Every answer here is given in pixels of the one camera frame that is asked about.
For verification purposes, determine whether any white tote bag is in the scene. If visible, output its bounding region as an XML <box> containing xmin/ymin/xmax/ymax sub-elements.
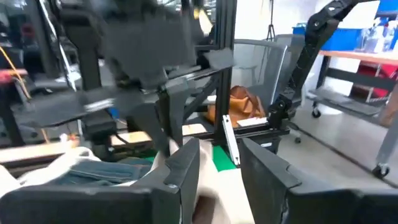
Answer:
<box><xmin>0</xmin><ymin>146</ymin><xmax>103</xmax><ymax>198</ymax></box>

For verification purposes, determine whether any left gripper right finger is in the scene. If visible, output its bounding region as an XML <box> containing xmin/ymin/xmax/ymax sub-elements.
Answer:
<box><xmin>239</xmin><ymin>138</ymin><xmax>398</xmax><ymax>224</ymax></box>

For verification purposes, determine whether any black diagonal frame brace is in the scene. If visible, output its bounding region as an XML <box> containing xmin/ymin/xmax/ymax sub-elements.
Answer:
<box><xmin>266</xmin><ymin>0</ymin><xmax>361</xmax><ymax>129</ymax></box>

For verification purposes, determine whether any black aluminium frame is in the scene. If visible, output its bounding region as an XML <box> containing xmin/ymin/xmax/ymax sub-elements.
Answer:
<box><xmin>183</xmin><ymin>0</ymin><xmax>293</xmax><ymax>141</ymax></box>

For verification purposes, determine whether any shelf with red bins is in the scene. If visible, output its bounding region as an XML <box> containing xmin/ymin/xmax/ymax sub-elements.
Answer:
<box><xmin>351</xmin><ymin>63</ymin><xmax>398</xmax><ymax>99</ymax></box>

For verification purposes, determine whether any silver frame bracket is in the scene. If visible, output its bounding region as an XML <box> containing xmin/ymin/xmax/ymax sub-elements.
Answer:
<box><xmin>221</xmin><ymin>114</ymin><xmax>241</xmax><ymax>167</ymax></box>

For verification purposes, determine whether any blue storage bin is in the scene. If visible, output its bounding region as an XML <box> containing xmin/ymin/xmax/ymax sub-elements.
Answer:
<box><xmin>292</xmin><ymin>0</ymin><xmax>398</xmax><ymax>52</ymax></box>

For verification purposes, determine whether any beige garment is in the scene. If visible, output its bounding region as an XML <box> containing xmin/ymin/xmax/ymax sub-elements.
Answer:
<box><xmin>150</xmin><ymin>136</ymin><xmax>256</xmax><ymax>224</ymax></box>

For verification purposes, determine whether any brown leather bag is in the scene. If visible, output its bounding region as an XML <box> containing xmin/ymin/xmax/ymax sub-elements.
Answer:
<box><xmin>205</xmin><ymin>85</ymin><xmax>267</xmax><ymax>128</ymax></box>

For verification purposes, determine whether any dark denim garment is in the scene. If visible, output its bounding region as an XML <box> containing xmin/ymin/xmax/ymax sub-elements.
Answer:
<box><xmin>51</xmin><ymin>157</ymin><xmax>154</xmax><ymax>187</ymax></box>

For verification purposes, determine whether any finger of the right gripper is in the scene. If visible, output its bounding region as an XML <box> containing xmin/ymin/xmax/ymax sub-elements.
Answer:
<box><xmin>129</xmin><ymin>102</ymin><xmax>171</xmax><ymax>158</ymax></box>
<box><xmin>157</xmin><ymin>77</ymin><xmax>189</xmax><ymax>147</ymax></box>

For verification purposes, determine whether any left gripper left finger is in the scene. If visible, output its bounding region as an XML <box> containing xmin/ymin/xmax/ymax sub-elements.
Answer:
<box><xmin>0</xmin><ymin>138</ymin><xmax>201</xmax><ymax>224</ymax></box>

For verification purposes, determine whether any wooden workbench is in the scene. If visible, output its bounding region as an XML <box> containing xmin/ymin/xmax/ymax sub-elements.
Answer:
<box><xmin>318</xmin><ymin>49</ymin><xmax>398</xmax><ymax>67</ymax></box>

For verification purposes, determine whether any black tripod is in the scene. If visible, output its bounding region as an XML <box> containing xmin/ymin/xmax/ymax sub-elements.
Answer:
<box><xmin>266</xmin><ymin>0</ymin><xmax>277</xmax><ymax>41</ymax></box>

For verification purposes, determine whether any green table mat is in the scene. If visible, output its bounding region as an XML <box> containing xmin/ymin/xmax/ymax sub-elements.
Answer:
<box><xmin>213</xmin><ymin>144</ymin><xmax>238</xmax><ymax>172</ymax></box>

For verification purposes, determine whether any yellow hanging cable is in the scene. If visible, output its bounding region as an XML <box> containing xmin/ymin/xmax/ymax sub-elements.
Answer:
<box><xmin>0</xmin><ymin>46</ymin><xmax>32</xmax><ymax>100</ymax></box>

